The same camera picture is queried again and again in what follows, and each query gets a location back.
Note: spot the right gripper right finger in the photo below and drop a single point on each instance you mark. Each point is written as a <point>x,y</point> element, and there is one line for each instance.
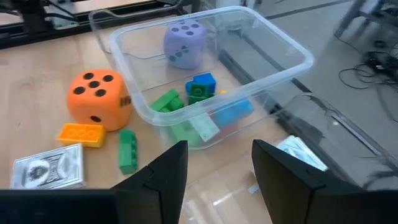
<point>295,196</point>

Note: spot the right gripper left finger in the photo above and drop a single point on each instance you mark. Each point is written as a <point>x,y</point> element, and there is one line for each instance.
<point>158,186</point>

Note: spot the small green square brick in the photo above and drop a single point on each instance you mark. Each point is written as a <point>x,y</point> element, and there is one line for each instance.
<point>183,133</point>

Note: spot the orange-yellow toy block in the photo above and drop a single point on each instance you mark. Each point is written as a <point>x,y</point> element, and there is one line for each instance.
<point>81,135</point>

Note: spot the green two-stud toy brick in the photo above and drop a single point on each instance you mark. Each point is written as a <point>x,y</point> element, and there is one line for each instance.
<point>199,93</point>

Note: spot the orange foam die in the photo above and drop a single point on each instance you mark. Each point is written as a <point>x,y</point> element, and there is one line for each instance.
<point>96,102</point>

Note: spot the blue roof-shaped toy block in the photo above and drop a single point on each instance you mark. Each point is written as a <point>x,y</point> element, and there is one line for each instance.
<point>233,112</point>

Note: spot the white card box black emblem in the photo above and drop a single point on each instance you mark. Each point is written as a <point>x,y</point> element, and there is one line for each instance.
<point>46,168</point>

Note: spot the blue single-stud toy block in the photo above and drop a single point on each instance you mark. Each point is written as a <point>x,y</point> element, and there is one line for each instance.
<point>203,79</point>

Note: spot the purple foam die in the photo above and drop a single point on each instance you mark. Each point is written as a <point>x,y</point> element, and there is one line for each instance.
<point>185,46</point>

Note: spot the dark green flat brick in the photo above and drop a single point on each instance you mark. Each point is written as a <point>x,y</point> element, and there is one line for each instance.
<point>128,152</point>

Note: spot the deep clear plastic bin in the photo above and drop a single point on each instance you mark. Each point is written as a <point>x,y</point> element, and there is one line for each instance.
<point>280,56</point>

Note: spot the grey metal table leg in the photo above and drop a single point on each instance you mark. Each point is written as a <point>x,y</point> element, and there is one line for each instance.
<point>351,15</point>

